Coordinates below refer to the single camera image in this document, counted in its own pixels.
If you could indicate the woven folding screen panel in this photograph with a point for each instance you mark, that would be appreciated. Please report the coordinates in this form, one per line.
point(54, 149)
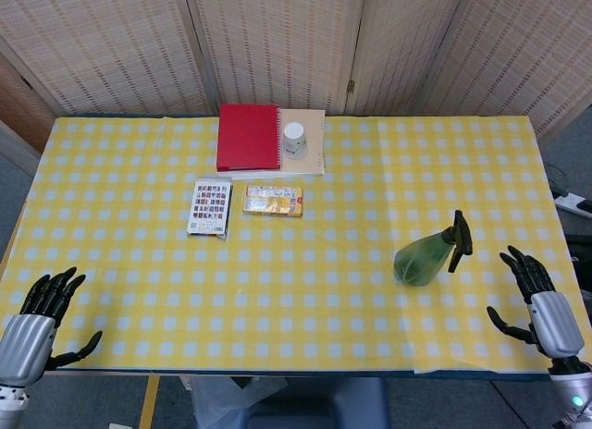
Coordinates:
point(522, 54)
point(277, 40)
point(398, 50)
point(102, 45)

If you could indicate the white picture card box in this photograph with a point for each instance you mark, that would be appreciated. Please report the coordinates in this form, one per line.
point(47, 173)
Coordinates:
point(210, 207)

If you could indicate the white paper cup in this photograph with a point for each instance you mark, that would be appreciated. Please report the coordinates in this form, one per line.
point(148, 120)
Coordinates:
point(295, 140)

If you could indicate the beige spiral notebook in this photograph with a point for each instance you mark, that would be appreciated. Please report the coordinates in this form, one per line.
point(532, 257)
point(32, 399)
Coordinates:
point(303, 166)

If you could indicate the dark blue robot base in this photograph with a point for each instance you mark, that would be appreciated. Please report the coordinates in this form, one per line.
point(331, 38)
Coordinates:
point(319, 403)

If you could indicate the green spray bottle black trigger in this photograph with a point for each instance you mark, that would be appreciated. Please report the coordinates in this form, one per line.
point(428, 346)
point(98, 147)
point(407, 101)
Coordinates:
point(418, 260)

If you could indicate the brown wooden door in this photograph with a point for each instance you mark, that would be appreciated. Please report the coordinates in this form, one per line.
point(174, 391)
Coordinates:
point(23, 105)

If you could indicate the brass screen hinge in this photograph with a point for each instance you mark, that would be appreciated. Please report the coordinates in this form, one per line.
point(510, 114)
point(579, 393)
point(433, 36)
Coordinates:
point(351, 87)

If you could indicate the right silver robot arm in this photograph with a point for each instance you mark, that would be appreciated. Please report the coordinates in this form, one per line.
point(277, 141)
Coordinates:
point(575, 392)

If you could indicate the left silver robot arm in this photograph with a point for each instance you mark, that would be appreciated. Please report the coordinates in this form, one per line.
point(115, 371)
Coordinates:
point(11, 406)

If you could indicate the white power strip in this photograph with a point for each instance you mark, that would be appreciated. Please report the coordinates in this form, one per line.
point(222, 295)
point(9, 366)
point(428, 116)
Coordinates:
point(573, 202)

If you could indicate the white plastic sheet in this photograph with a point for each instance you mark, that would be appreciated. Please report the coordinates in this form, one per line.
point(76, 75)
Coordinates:
point(222, 401)

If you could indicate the yellow white checked tablecloth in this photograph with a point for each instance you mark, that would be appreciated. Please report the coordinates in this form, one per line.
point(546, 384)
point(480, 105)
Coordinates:
point(296, 299)

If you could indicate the red spiral notebook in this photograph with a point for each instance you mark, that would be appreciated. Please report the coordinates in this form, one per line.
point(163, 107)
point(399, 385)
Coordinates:
point(247, 138)

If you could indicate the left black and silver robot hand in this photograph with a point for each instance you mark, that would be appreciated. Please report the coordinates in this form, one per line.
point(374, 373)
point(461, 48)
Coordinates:
point(25, 341)

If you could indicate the yellow flat carton box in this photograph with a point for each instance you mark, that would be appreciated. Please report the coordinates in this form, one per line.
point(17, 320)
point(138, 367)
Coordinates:
point(273, 201)

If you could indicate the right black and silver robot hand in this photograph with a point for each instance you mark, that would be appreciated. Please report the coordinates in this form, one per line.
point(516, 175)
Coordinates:
point(557, 322)

